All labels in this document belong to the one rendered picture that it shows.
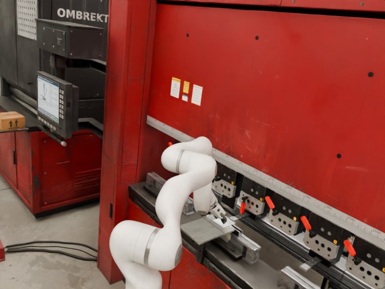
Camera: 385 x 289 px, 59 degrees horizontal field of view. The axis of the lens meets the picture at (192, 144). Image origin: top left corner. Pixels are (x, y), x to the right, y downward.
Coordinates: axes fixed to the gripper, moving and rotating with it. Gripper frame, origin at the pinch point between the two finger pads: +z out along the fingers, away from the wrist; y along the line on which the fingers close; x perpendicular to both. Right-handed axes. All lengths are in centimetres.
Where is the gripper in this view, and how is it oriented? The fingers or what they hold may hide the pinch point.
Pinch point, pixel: (220, 218)
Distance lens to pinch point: 197.6
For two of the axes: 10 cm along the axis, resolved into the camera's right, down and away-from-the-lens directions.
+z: 4.0, 6.5, 6.5
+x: -6.7, 6.9, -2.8
